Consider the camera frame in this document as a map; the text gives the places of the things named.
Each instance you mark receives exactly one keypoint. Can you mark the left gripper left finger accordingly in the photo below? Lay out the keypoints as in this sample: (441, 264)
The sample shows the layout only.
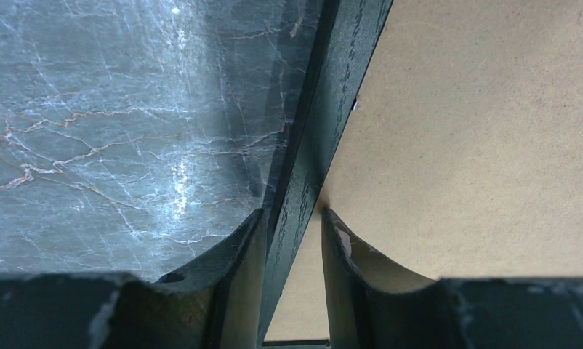
(211, 302)

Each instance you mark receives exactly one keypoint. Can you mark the brown backing board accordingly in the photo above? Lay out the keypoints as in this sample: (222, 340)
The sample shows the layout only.
(464, 153)

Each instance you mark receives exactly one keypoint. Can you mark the black picture frame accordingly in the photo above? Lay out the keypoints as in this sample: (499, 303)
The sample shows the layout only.
(345, 40)

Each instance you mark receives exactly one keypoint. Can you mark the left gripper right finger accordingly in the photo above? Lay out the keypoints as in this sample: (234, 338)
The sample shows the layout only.
(374, 302)

